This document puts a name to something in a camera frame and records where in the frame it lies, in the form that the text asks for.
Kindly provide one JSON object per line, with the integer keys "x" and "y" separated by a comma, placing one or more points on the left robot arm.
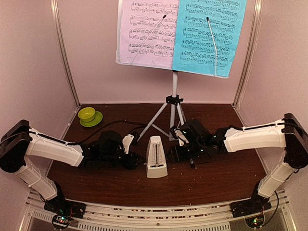
{"x": 22, "y": 142}

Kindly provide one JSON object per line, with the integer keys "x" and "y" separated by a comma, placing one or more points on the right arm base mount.
{"x": 252, "y": 209}

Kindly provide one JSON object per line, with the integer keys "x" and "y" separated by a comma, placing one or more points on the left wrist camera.
{"x": 129, "y": 140}

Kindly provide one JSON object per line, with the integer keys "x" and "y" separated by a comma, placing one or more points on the aluminium corner post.
{"x": 248, "y": 62}
{"x": 64, "y": 57}

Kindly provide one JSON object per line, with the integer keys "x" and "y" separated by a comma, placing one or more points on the purple sheet music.
{"x": 146, "y": 32}

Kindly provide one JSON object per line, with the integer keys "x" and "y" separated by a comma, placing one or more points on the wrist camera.
{"x": 178, "y": 134}
{"x": 129, "y": 140}

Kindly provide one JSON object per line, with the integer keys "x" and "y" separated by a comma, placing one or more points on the green saucer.
{"x": 97, "y": 119}

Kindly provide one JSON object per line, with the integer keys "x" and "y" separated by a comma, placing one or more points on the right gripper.
{"x": 177, "y": 156}

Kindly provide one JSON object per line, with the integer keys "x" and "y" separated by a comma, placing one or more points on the white music stand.
{"x": 174, "y": 101}

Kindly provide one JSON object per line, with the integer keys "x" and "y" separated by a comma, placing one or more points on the blue sheet music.
{"x": 207, "y": 36}

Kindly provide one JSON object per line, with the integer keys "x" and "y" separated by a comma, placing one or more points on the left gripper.
{"x": 130, "y": 163}

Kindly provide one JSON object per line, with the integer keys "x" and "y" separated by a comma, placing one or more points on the left aluminium corner post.
{"x": 64, "y": 57}

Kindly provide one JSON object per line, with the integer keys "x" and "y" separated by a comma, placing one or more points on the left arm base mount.
{"x": 65, "y": 210}

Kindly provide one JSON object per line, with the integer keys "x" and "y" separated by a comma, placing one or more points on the right aluminium corner post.
{"x": 248, "y": 62}

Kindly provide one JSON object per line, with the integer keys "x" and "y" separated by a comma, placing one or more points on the white metronome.
{"x": 156, "y": 165}

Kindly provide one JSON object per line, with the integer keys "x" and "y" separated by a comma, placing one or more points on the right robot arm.
{"x": 287, "y": 133}

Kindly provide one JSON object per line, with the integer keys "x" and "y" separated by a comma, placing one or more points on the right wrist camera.
{"x": 178, "y": 134}

